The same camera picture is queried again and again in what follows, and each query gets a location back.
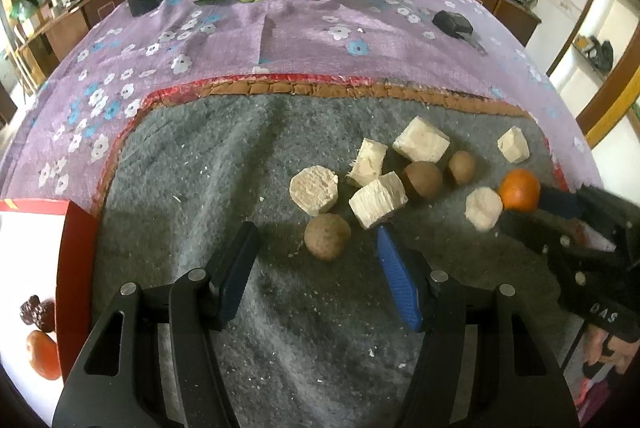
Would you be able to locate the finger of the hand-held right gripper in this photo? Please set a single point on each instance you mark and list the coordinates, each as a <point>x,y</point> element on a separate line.
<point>540,233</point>
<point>560,204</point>

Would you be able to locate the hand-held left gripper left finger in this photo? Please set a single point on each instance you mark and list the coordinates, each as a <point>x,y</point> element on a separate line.
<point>235,278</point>

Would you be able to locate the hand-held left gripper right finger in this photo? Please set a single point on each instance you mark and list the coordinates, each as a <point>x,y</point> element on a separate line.
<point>397,278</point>

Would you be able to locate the orange tangerine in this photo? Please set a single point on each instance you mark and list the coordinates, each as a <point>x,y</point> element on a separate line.
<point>42,355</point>
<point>520,190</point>

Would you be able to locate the brown kiwi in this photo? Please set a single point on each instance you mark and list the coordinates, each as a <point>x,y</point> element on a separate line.
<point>461,166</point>
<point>327,238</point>
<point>422,179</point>

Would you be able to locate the pale sugarcane chunks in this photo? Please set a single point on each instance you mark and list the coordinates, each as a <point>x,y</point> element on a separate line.
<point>421,145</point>

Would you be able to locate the red box with white inside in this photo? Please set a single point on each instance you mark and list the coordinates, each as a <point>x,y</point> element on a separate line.
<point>75,258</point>

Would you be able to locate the person's right hand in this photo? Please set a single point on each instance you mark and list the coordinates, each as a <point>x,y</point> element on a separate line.
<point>615,353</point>

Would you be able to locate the pink patterned clothing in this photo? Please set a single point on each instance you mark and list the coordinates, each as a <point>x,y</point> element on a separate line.
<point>605,400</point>

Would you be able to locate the grey felt mat red border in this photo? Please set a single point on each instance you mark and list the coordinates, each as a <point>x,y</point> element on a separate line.
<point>200,157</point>

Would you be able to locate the black bag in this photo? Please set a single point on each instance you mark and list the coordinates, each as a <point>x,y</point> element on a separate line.
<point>600,52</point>

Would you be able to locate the dark red dried date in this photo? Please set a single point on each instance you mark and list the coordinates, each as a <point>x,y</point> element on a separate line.
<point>30,310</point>
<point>48,317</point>

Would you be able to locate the purple floral bedsheet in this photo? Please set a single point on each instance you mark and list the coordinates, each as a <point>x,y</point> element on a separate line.
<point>300,42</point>

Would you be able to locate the wooden side cabinet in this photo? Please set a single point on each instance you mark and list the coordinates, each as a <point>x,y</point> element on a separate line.
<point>65,27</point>

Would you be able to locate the green plastic bag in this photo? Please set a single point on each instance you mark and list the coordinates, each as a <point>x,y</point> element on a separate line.
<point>22,8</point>

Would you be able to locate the wooden door frame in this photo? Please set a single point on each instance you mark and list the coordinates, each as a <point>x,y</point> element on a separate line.
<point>607,107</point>

